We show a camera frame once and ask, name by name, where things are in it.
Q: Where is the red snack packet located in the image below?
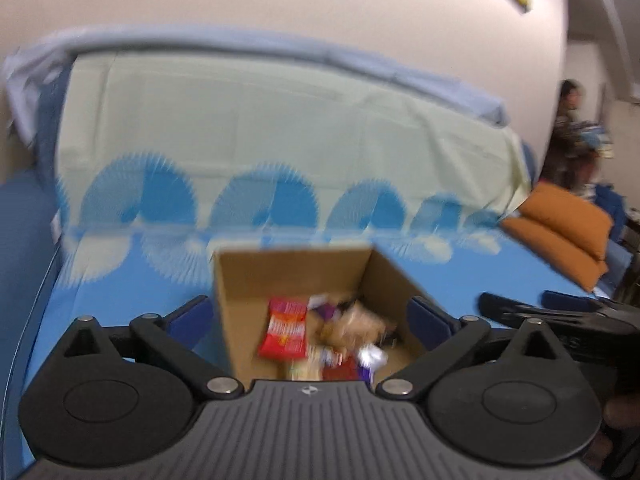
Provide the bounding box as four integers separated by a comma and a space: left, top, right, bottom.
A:
257, 297, 311, 359

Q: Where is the clear bag of fried sticks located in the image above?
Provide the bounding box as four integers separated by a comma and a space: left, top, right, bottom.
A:
320, 302, 388, 356

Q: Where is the dark blue cloth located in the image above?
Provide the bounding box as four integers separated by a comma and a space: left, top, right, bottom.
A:
595, 185, 626, 241

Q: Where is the white and green cracker packet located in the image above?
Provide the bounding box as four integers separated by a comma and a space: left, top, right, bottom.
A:
290, 345, 346, 381

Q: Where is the orange cushion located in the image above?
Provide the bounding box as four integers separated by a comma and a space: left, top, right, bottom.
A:
500, 215, 608, 292
517, 181, 615, 261

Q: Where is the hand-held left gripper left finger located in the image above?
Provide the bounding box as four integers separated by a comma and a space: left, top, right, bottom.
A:
52, 295, 246, 402

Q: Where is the person's right hand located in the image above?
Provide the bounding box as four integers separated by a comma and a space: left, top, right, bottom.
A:
602, 392, 640, 431

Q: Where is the pale blue sheet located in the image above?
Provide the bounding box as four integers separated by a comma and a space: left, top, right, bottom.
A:
2, 30, 511, 136

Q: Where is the purple candy packet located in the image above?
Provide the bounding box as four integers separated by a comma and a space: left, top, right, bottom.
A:
356, 345, 388, 383

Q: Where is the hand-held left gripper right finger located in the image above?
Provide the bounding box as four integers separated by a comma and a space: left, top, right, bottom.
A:
375, 296, 591, 402

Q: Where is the blue fan-print blanket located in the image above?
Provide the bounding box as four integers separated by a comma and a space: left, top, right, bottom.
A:
10, 52, 616, 466

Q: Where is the blue fabric sofa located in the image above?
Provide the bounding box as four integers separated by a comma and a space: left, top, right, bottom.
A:
0, 67, 538, 411

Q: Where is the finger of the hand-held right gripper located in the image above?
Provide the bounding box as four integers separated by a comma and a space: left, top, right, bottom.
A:
479, 292, 631, 333
542, 290, 640, 323

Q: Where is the cardboard box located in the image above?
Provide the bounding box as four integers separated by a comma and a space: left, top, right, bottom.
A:
212, 244, 431, 386

